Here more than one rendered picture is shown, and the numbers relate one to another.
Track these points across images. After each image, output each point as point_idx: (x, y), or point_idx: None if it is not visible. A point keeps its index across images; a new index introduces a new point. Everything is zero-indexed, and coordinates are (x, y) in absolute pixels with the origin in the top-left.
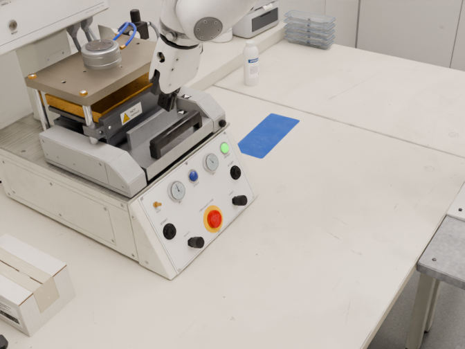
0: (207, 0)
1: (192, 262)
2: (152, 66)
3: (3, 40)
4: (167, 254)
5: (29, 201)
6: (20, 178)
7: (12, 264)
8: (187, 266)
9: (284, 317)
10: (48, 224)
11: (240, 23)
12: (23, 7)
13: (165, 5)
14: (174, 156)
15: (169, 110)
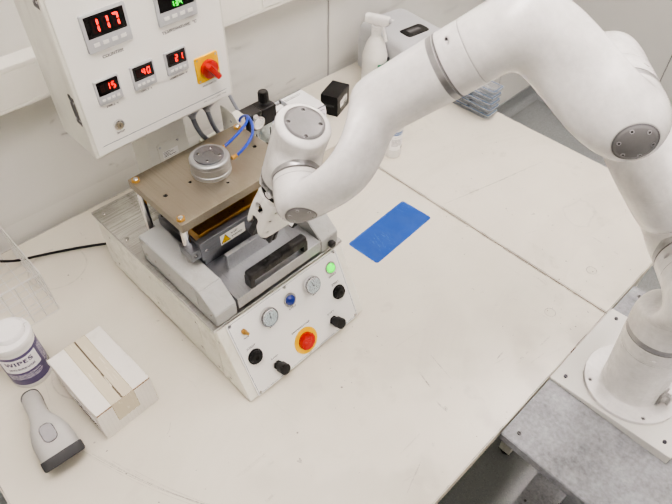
0: (301, 192)
1: (276, 383)
2: (251, 211)
3: (108, 140)
4: (250, 378)
5: (132, 278)
6: (124, 257)
7: (98, 365)
8: (270, 387)
9: (350, 470)
10: (147, 305)
11: None
12: (132, 106)
13: (266, 166)
14: (271, 282)
15: (270, 242)
